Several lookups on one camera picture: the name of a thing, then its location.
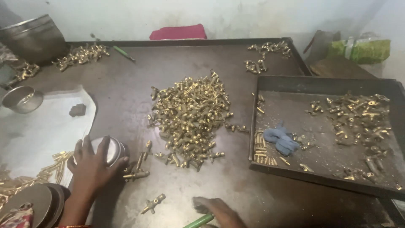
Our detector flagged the person's right hand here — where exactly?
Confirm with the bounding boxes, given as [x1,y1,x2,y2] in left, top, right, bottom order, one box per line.
[193,196,247,228]

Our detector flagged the person's left hand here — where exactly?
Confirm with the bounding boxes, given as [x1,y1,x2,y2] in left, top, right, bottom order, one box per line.
[67,136,129,201]

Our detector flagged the green-handled tool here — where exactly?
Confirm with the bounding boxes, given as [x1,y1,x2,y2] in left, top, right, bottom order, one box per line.
[183,214,215,228]

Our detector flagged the round steel container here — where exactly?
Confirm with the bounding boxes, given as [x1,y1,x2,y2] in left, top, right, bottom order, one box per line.
[90,136,126,167]

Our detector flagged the single brass fitting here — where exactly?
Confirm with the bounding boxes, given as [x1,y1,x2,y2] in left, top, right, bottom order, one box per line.
[140,193,166,215]
[123,171,151,183]
[135,141,153,172]

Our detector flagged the row of brass pins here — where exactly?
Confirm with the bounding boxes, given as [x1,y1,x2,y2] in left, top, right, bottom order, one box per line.
[253,131,278,167]

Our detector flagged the large heap of brass fittings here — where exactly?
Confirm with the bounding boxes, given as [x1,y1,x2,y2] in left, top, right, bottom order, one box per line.
[147,70,250,172]

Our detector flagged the blue cloth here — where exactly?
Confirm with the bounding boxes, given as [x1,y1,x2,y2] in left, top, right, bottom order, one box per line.
[263,122,301,156]

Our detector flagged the small dark metal tray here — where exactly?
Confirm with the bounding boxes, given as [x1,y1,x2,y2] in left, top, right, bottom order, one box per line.
[249,75,405,201]

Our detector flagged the small dark block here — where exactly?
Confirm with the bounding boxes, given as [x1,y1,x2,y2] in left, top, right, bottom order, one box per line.
[69,103,87,117]

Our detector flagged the scattered brass fittings cluster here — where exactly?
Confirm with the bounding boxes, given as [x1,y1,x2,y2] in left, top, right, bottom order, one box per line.
[244,41,292,75]

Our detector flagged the stack of round steel plates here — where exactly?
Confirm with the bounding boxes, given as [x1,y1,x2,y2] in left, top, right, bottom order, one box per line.
[0,183,66,228]

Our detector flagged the heap of brass pins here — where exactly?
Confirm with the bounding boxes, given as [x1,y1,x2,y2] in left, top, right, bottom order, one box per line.
[0,151,75,205]

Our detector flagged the red cloth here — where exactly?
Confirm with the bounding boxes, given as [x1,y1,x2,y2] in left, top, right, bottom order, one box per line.
[149,24,208,41]

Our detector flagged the brass fittings spread in tray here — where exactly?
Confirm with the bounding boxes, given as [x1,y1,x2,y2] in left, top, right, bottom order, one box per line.
[305,93,393,185]

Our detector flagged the floral patterned cloth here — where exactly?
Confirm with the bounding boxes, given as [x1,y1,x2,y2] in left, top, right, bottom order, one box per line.
[0,203,34,228]

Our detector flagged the brass fittings heap beside screwdriver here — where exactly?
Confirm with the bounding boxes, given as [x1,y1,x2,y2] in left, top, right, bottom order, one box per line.
[52,43,110,72]

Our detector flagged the brown wooden board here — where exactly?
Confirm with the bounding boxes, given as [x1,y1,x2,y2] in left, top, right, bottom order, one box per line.
[310,56,378,80]

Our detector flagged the steel bowl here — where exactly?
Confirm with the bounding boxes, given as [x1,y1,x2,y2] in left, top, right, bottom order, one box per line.
[1,86,44,114]

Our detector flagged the small brass fittings heap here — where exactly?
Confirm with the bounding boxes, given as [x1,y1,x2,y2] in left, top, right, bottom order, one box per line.
[12,61,41,83]

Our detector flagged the green plastic bag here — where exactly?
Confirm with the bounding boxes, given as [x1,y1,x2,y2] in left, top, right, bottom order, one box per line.
[327,37,392,65]

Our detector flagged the large steel vessel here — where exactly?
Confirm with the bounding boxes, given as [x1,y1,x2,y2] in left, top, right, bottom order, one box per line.
[0,14,67,65]

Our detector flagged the green-handled screwdriver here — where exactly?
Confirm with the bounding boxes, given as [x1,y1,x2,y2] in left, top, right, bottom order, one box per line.
[112,45,136,62]

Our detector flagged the dark bag with red strap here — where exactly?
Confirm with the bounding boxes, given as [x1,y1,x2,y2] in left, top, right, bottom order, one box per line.
[303,30,342,64]

